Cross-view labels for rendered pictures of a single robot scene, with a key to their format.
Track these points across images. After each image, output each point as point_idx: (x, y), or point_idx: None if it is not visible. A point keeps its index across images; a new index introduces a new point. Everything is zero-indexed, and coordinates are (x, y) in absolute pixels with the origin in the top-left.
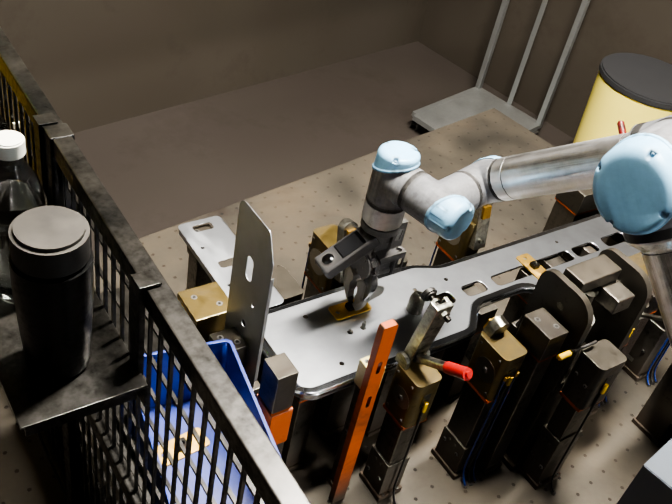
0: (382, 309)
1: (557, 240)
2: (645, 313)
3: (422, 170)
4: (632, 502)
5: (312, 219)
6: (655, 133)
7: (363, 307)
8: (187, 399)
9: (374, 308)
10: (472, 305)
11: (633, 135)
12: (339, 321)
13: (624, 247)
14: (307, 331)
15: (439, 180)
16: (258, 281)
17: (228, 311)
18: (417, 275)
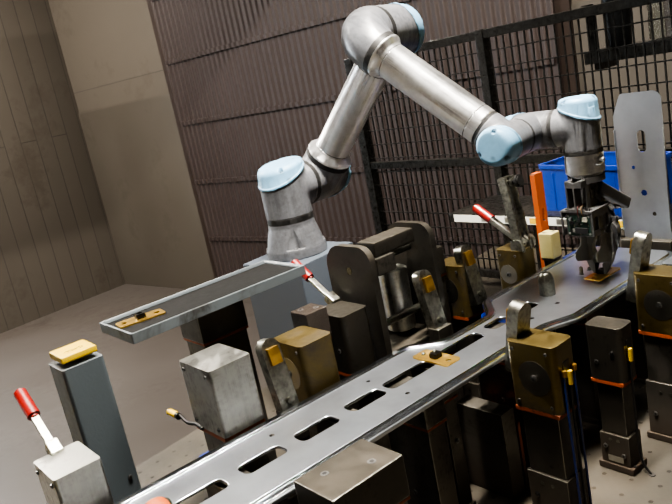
0: (575, 285)
1: (406, 395)
2: (324, 292)
3: (553, 112)
4: None
5: None
6: (394, 4)
7: (591, 276)
8: None
9: (583, 283)
10: (493, 310)
11: (406, 7)
12: None
13: (304, 422)
14: (622, 260)
15: (536, 117)
16: (628, 142)
17: (667, 201)
18: (563, 310)
